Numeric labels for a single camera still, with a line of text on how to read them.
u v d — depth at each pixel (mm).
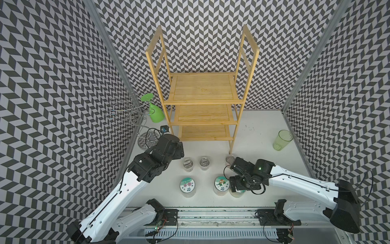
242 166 588
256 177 525
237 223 722
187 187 744
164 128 598
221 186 753
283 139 888
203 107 784
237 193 753
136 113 1212
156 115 864
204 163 845
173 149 508
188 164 838
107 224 368
